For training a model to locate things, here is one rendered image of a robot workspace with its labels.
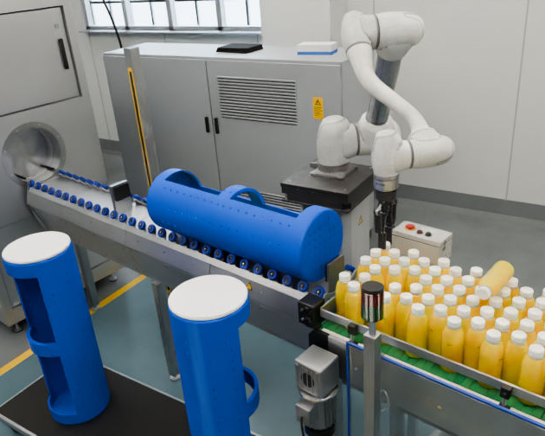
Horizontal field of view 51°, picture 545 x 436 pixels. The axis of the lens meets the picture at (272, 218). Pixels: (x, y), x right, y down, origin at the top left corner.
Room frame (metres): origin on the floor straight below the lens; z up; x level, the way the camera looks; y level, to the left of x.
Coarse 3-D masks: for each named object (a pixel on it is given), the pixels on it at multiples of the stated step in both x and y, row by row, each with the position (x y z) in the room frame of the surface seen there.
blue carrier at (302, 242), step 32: (160, 192) 2.33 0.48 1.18; (192, 192) 2.23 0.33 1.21; (224, 192) 2.15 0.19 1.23; (256, 192) 2.22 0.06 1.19; (160, 224) 2.33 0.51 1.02; (192, 224) 2.15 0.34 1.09; (224, 224) 2.03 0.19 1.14; (256, 224) 1.94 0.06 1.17; (288, 224) 1.86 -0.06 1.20; (320, 224) 1.88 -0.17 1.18; (256, 256) 1.92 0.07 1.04; (288, 256) 1.80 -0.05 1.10; (320, 256) 1.87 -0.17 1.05
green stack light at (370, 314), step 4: (364, 308) 1.30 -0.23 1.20; (368, 308) 1.29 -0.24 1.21; (372, 308) 1.29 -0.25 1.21; (376, 308) 1.29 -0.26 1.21; (380, 308) 1.29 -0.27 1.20; (364, 312) 1.30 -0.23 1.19; (368, 312) 1.29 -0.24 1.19; (372, 312) 1.29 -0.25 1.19; (376, 312) 1.29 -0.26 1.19; (380, 312) 1.29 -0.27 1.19; (364, 316) 1.30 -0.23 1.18; (368, 316) 1.29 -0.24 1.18; (372, 316) 1.29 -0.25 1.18; (376, 316) 1.29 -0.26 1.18; (380, 316) 1.29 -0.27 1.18; (368, 320) 1.29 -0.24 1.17; (372, 320) 1.29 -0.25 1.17; (376, 320) 1.29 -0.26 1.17; (380, 320) 1.29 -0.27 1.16
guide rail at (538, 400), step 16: (336, 320) 1.59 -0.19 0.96; (384, 336) 1.46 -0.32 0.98; (416, 352) 1.39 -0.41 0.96; (432, 352) 1.36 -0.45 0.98; (448, 368) 1.32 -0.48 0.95; (464, 368) 1.29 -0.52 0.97; (496, 384) 1.22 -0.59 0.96; (512, 384) 1.20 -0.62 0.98; (528, 400) 1.16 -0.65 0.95; (544, 400) 1.14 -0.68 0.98
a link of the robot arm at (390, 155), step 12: (384, 132) 1.87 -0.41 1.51; (396, 132) 1.87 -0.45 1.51; (372, 144) 1.89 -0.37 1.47; (384, 144) 1.84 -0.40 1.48; (396, 144) 1.84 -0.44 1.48; (408, 144) 1.87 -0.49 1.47; (372, 156) 1.88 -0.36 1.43; (384, 156) 1.84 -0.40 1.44; (396, 156) 1.83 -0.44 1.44; (408, 156) 1.84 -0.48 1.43; (384, 168) 1.84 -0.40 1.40; (396, 168) 1.84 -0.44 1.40; (408, 168) 1.86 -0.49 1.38
